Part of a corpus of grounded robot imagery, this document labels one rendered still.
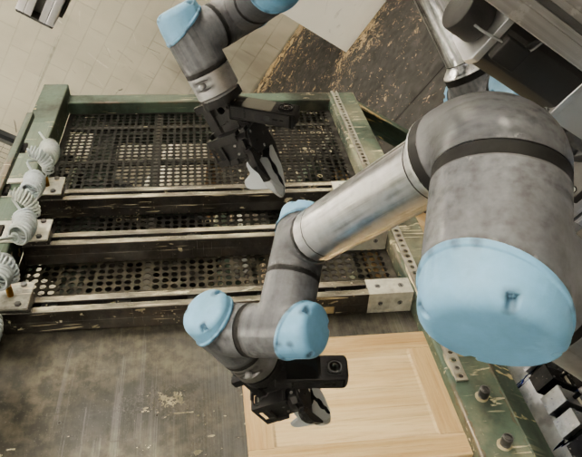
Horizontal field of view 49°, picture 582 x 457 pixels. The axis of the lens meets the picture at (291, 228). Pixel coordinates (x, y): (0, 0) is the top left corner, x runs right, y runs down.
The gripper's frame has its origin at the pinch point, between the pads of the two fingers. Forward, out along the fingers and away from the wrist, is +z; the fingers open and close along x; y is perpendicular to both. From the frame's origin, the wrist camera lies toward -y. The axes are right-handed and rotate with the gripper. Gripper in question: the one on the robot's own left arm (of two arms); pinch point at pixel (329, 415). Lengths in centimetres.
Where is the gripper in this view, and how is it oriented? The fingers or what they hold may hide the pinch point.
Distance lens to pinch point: 112.4
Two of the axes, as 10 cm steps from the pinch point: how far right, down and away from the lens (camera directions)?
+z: 4.8, 6.1, 6.3
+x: 0.3, 7.0, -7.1
